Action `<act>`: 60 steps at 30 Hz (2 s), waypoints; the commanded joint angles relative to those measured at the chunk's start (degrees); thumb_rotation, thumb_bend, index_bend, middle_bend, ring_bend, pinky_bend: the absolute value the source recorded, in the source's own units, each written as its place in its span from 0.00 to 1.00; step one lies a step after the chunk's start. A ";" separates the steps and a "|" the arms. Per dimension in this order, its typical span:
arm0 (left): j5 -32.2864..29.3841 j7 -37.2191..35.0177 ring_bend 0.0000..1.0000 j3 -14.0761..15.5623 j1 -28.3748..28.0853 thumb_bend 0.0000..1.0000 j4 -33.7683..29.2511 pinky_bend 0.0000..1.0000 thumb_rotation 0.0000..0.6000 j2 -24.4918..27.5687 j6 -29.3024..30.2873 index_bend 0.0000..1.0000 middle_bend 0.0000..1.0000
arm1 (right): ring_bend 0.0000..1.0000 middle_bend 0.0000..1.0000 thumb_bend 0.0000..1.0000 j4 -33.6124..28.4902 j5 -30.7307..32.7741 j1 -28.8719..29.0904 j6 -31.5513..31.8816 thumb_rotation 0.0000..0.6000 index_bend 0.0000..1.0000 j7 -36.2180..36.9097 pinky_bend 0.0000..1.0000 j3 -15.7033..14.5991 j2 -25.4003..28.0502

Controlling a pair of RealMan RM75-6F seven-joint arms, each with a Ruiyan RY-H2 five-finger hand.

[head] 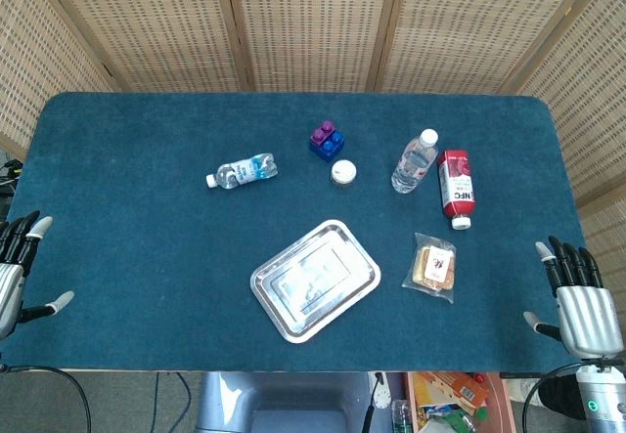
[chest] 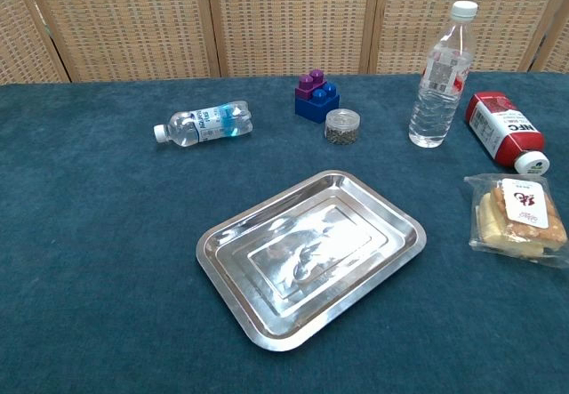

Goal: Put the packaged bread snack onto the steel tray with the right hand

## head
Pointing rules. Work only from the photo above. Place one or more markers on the grey robot base column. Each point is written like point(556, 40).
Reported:
point(279, 403)

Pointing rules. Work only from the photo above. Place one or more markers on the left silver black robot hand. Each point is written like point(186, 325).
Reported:
point(9, 281)

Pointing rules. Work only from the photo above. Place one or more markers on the clear water bottle red label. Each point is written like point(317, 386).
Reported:
point(414, 163)

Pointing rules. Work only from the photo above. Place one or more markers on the small jar white lid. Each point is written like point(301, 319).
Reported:
point(343, 174)

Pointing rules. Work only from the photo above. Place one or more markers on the woven bamboo folding screen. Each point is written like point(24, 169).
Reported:
point(313, 22)

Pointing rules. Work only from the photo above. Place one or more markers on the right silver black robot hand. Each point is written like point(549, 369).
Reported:
point(587, 312)

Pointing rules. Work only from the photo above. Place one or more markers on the rectangular stainless steel tray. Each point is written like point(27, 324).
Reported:
point(315, 280)

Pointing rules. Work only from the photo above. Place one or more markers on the blue table cloth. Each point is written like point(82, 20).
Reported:
point(147, 237)

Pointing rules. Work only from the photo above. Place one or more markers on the blue purple toy building block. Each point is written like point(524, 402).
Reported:
point(326, 141)

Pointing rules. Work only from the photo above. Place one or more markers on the red NFC juice bottle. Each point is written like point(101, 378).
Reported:
point(457, 186)

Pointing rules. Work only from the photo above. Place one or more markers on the small water bottle blue label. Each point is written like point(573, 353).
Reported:
point(242, 171)

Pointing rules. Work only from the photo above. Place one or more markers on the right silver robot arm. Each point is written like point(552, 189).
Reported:
point(602, 399)

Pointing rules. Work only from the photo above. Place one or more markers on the pink box of assorted items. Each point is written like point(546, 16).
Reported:
point(450, 401)

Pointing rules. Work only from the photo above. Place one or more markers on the packaged bread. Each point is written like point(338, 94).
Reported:
point(433, 267)

